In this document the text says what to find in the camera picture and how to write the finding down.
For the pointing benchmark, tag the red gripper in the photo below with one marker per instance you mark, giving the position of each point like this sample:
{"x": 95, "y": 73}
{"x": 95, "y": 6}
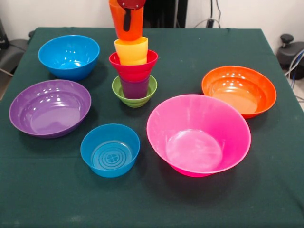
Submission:
{"x": 130, "y": 3}

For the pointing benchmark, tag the orange plastic cup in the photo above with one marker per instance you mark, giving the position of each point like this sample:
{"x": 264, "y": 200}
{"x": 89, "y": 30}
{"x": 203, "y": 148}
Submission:
{"x": 135, "y": 28}

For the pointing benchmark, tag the yellow plastic cup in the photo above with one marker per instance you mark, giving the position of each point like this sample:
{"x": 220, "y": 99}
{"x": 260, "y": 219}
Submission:
{"x": 131, "y": 53}

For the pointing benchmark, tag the red plastic bowl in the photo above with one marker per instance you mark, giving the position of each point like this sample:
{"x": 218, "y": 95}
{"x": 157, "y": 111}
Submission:
{"x": 134, "y": 72}

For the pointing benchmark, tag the purple plastic cup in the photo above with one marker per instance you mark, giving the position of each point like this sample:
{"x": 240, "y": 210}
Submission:
{"x": 134, "y": 90}

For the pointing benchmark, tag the pink plastic bowl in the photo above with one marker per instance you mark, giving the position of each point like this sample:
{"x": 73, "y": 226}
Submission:
{"x": 197, "y": 142}

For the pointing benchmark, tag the large blue plastic bowl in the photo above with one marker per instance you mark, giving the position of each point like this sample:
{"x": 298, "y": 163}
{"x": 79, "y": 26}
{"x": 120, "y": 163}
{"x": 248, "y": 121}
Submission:
{"x": 69, "y": 61}

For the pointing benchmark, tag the green plastic bowl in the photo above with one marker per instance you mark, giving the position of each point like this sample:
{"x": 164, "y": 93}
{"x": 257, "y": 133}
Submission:
{"x": 137, "y": 103}

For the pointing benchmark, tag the black chair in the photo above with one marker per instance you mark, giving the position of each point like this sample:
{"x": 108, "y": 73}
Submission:
{"x": 12, "y": 52}

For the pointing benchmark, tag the purple plastic bowl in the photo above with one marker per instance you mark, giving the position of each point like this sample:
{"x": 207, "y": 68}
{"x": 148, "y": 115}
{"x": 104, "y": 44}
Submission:
{"x": 47, "y": 111}

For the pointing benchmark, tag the orange plastic bowl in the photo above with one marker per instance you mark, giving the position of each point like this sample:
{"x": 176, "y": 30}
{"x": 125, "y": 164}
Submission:
{"x": 237, "y": 92}

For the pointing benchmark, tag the small blue plastic bowl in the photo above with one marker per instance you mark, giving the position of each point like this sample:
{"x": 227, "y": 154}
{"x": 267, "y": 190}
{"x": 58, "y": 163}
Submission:
{"x": 109, "y": 154}

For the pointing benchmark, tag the dark green tablecloth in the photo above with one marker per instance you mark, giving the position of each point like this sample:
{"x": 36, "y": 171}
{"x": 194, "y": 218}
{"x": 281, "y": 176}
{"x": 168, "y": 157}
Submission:
{"x": 152, "y": 202}

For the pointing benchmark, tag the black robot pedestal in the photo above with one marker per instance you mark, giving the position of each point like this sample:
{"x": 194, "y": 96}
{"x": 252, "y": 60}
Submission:
{"x": 166, "y": 12}

